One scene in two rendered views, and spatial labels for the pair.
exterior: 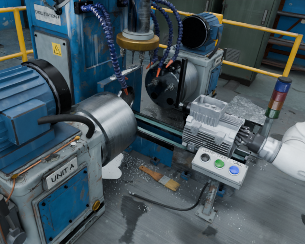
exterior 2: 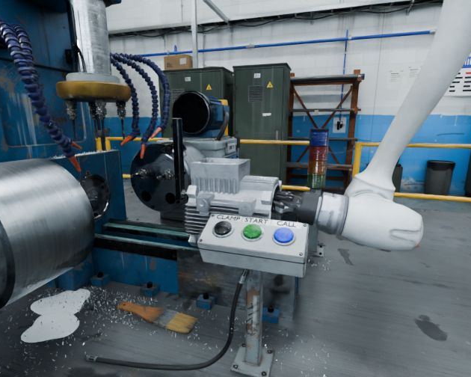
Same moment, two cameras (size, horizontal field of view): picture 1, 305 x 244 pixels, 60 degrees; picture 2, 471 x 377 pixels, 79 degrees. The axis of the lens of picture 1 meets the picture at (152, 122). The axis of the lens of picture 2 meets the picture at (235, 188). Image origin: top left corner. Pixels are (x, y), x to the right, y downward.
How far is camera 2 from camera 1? 48 cm
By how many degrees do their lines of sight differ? 22
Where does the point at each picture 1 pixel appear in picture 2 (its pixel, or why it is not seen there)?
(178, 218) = not seen: outside the picture
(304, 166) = (396, 219)
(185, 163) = (200, 277)
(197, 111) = (202, 173)
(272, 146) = (335, 202)
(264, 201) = (348, 314)
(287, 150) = (360, 203)
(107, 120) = (5, 188)
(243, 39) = (262, 162)
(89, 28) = (9, 79)
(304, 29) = not seen: hidden behind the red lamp
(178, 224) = not seen: outside the picture
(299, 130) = (363, 180)
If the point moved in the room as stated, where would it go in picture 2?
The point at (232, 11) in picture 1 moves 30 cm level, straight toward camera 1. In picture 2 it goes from (244, 136) to (243, 138)
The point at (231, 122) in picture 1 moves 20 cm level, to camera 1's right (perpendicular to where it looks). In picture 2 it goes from (260, 182) to (339, 179)
